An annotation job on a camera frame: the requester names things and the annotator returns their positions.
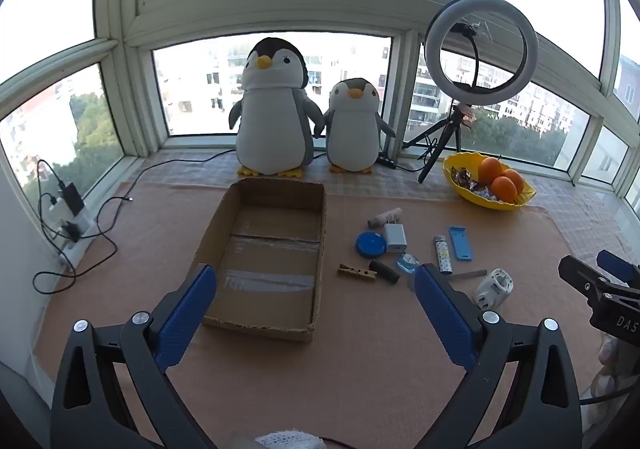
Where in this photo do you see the white ring light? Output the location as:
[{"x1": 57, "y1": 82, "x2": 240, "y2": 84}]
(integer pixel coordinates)
[{"x1": 424, "y1": 0, "x2": 540, "y2": 106}]

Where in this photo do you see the white window frame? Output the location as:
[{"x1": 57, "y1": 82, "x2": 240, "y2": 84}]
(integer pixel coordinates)
[{"x1": 0, "y1": 0, "x2": 640, "y2": 210}]

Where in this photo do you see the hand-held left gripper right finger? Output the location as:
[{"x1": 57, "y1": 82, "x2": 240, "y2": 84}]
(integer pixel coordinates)
[{"x1": 414, "y1": 263, "x2": 583, "y2": 449}]

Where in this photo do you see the yellow plastic bowl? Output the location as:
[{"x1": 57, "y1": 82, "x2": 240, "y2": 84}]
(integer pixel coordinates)
[{"x1": 443, "y1": 152, "x2": 537, "y2": 211}]

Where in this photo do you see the pile of wrapped candies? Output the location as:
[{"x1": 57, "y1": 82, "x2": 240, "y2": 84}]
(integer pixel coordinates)
[{"x1": 450, "y1": 166, "x2": 501, "y2": 202}]

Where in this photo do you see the orange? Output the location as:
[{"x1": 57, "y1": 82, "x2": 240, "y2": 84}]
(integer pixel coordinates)
[
  {"x1": 501, "y1": 169, "x2": 525, "y2": 193},
  {"x1": 478, "y1": 156, "x2": 504, "y2": 185},
  {"x1": 490, "y1": 176, "x2": 517, "y2": 204}
]

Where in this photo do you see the white plug-in device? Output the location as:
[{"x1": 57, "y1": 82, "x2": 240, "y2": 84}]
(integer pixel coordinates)
[{"x1": 473, "y1": 268, "x2": 515, "y2": 311}]

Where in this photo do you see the long black cable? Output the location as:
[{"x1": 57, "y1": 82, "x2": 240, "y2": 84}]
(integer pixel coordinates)
[{"x1": 127, "y1": 150, "x2": 242, "y2": 186}]

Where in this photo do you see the white power strip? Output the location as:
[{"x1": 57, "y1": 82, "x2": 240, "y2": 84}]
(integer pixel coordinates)
[{"x1": 56, "y1": 206, "x2": 100, "y2": 272}]

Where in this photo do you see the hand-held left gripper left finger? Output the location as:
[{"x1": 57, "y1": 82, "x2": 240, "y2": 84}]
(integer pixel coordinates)
[{"x1": 50, "y1": 263, "x2": 218, "y2": 449}]

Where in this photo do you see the large black adapter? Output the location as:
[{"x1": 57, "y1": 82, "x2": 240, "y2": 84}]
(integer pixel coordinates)
[{"x1": 60, "y1": 183, "x2": 85, "y2": 215}]

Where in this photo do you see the white charger plug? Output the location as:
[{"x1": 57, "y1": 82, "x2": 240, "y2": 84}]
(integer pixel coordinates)
[{"x1": 383, "y1": 223, "x2": 407, "y2": 254}]

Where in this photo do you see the black tripod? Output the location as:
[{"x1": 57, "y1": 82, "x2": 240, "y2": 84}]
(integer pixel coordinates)
[{"x1": 401, "y1": 102, "x2": 476, "y2": 184}]

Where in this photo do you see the blue round tape measure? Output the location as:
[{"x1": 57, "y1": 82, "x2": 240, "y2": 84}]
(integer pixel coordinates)
[{"x1": 356, "y1": 231, "x2": 387, "y2": 259}]

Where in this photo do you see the wooden clothespin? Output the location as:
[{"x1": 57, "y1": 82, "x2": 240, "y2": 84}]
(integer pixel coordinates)
[{"x1": 337, "y1": 263, "x2": 378, "y2": 281}]

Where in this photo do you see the blue plastic holder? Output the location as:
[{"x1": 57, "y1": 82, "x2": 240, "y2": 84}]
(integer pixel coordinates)
[{"x1": 448, "y1": 226, "x2": 474, "y2": 261}]

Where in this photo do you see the black looped cable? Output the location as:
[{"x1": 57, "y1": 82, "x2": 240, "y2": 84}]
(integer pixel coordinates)
[{"x1": 38, "y1": 159, "x2": 68, "y2": 242}]

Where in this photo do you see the person's left hand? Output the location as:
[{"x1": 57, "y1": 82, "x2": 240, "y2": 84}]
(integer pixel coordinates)
[{"x1": 254, "y1": 428, "x2": 329, "y2": 449}]

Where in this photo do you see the small plush penguin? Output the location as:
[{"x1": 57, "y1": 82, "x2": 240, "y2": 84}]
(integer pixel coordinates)
[{"x1": 322, "y1": 78, "x2": 397, "y2": 175}]

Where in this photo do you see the power strip with chargers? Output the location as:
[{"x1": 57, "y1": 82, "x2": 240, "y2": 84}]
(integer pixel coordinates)
[{"x1": 32, "y1": 196, "x2": 133, "y2": 295}]

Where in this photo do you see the patterned lighter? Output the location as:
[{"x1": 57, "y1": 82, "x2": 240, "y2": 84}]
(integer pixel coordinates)
[{"x1": 433, "y1": 235, "x2": 453, "y2": 275}]

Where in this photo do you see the small pink bottle grey cap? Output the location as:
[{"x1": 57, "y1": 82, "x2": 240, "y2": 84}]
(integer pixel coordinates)
[{"x1": 367, "y1": 208, "x2": 403, "y2": 230}]

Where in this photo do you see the person's right hand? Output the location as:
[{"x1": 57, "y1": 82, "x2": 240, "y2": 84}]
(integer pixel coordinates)
[{"x1": 591, "y1": 335, "x2": 633, "y2": 406}]

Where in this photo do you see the large plush penguin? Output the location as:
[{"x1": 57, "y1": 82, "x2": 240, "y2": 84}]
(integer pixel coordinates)
[{"x1": 229, "y1": 36, "x2": 326, "y2": 178}]

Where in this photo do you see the black ring light cable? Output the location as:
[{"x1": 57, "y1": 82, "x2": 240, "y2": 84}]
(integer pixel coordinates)
[{"x1": 395, "y1": 129, "x2": 451, "y2": 175}]

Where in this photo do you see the black cylinder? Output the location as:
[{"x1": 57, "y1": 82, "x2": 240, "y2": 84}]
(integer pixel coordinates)
[{"x1": 369, "y1": 259, "x2": 401, "y2": 285}]

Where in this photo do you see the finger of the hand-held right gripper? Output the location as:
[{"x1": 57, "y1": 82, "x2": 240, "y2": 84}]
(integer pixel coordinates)
[
  {"x1": 596, "y1": 250, "x2": 640, "y2": 288},
  {"x1": 558, "y1": 255, "x2": 613, "y2": 302}
]

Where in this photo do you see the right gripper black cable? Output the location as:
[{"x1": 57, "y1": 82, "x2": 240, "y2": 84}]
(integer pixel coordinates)
[{"x1": 580, "y1": 386, "x2": 640, "y2": 405}]

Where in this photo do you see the checked table cloth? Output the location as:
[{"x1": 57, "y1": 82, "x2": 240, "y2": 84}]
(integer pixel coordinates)
[{"x1": 117, "y1": 149, "x2": 640, "y2": 275}]

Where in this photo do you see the brown cardboard box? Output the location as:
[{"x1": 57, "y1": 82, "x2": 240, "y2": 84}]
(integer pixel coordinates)
[{"x1": 199, "y1": 178, "x2": 327, "y2": 343}]

